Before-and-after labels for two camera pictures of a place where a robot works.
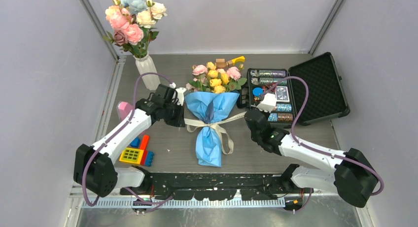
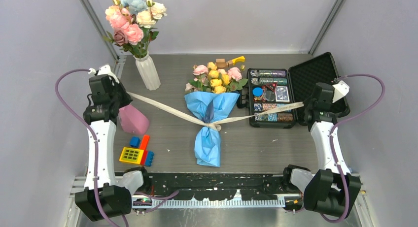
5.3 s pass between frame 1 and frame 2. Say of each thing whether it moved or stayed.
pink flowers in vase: stayed
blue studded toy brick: stayed
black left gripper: moved
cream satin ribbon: moved
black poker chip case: stayed
